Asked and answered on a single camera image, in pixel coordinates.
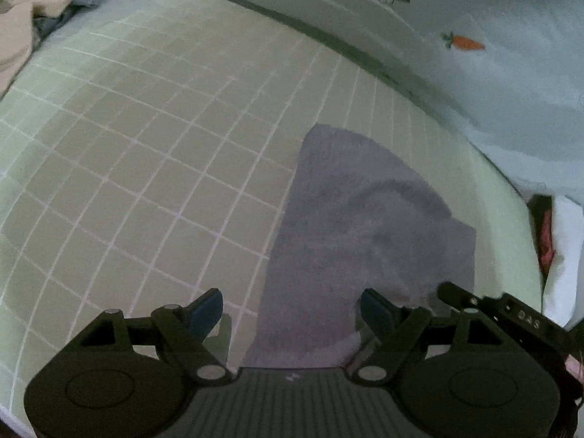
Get green grid cutting mat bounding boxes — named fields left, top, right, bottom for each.
left=1, top=0, right=541, bottom=437

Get red knitted garment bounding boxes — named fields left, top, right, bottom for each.
left=530, top=195, right=555, bottom=278

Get light green carrot duvet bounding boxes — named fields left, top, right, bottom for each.
left=238, top=0, right=583, bottom=202

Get grey sweatpants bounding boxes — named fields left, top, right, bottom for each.
left=243, top=124, right=476, bottom=369

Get beige cloth garment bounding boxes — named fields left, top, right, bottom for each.
left=1, top=0, right=72, bottom=96

